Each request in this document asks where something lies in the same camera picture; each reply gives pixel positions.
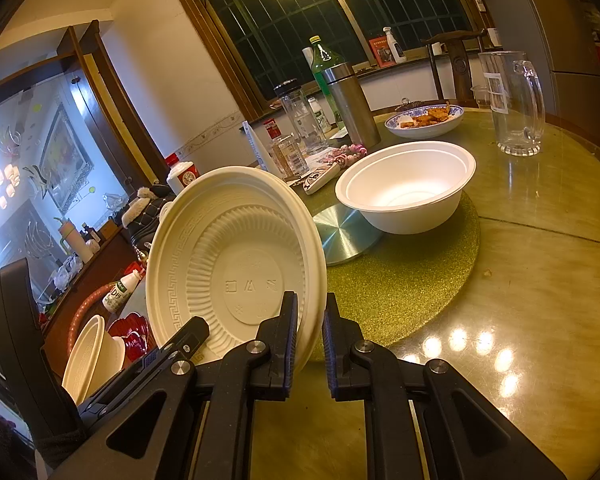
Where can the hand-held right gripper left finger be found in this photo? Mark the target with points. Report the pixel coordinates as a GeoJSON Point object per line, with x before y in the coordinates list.
{"type": "Point", "coordinates": [290, 335]}

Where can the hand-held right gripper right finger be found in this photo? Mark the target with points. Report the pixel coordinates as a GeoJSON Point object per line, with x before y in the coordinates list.
{"type": "Point", "coordinates": [328, 342]}

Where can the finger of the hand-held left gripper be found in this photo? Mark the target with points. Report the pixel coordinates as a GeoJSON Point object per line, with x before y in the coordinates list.
{"type": "Point", "coordinates": [190, 337]}

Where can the red plate with white label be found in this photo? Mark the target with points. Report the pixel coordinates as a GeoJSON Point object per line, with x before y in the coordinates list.
{"type": "Point", "coordinates": [132, 340]}

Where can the white paper bowl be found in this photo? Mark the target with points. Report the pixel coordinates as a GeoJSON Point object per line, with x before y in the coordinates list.
{"type": "Point", "coordinates": [405, 185]}
{"type": "Point", "coordinates": [87, 360]}
{"type": "Point", "coordinates": [410, 217]}

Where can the white ribbed plastic bowl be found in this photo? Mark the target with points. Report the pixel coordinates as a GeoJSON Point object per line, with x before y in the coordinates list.
{"type": "Point", "coordinates": [215, 240]}

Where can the white milk bottle green label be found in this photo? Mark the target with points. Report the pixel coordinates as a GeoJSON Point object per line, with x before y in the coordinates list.
{"type": "Point", "coordinates": [120, 292]}

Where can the steel turntable disc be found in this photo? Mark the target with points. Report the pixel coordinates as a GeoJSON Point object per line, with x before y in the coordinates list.
{"type": "Point", "coordinates": [342, 235]}

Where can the gold glitter round mat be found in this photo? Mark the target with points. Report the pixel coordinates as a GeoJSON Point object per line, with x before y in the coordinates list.
{"type": "Point", "coordinates": [420, 280]}

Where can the dark jacket with fur trim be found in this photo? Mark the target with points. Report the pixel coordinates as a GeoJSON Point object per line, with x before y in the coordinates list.
{"type": "Point", "coordinates": [145, 212]}

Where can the patterned card box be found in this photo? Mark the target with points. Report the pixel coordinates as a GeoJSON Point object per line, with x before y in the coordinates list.
{"type": "Point", "coordinates": [320, 179]}

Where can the white liquor bottle red cap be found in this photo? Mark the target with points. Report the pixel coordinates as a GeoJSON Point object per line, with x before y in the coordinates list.
{"type": "Point", "coordinates": [182, 175]}

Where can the framed picture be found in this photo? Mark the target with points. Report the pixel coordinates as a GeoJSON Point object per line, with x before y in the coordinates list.
{"type": "Point", "coordinates": [62, 160]}

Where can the clear liquor bottle red cap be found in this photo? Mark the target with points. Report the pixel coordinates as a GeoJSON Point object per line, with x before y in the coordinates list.
{"type": "Point", "coordinates": [287, 152]}

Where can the white carton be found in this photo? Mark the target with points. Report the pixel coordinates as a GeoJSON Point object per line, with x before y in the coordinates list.
{"type": "Point", "coordinates": [257, 147]}

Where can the clear bottle with black cap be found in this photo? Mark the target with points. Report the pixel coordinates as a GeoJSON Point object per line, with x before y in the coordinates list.
{"type": "Point", "coordinates": [300, 115]}

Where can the small white bottle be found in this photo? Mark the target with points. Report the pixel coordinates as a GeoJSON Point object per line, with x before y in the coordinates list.
{"type": "Point", "coordinates": [320, 115]}

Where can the steel thermos flask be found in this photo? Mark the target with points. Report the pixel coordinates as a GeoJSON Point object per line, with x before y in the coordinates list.
{"type": "Point", "coordinates": [352, 105]}

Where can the blue patterned plate with food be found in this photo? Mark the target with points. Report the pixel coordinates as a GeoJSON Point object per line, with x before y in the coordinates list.
{"type": "Point", "coordinates": [422, 122]}

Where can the green plastic bottle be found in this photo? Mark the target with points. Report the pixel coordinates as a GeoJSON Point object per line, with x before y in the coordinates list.
{"type": "Point", "coordinates": [322, 57]}

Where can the small clear glass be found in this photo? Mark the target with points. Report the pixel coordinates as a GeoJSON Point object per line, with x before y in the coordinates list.
{"type": "Point", "coordinates": [481, 97]}

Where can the red box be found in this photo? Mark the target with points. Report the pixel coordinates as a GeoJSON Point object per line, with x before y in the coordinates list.
{"type": "Point", "coordinates": [379, 52]}

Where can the clear glass pitcher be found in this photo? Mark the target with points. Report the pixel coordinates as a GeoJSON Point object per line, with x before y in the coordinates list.
{"type": "Point", "coordinates": [512, 105]}

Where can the white spray bottle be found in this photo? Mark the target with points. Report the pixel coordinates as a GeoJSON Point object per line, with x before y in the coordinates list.
{"type": "Point", "coordinates": [394, 45]}

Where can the dark wooden chair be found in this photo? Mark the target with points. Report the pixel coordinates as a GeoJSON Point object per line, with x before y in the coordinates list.
{"type": "Point", "coordinates": [457, 65]}

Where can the white mug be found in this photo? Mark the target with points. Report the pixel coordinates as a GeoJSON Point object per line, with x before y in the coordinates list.
{"type": "Point", "coordinates": [436, 48]}

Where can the grey refrigerator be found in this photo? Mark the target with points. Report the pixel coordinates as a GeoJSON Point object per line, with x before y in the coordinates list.
{"type": "Point", "coordinates": [565, 10]}

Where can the dark window with wooden frame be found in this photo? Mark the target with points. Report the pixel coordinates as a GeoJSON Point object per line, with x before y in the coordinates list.
{"type": "Point", "coordinates": [305, 25]}

